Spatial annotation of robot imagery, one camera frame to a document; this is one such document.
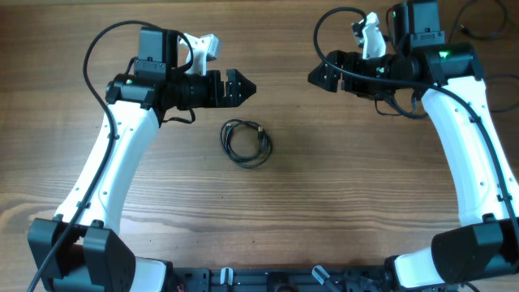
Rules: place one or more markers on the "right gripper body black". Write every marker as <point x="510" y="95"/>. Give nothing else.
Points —
<point x="381" y="68"/>

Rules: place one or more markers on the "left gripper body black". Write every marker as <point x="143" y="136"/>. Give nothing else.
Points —
<point x="212" y="98"/>

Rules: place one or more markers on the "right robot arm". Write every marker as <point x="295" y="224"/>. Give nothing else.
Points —
<point x="447" y="79"/>

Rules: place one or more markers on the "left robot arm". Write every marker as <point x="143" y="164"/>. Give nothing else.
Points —
<point x="79" y="248"/>

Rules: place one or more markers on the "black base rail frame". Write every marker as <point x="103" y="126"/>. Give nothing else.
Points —
<point x="292" y="280"/>

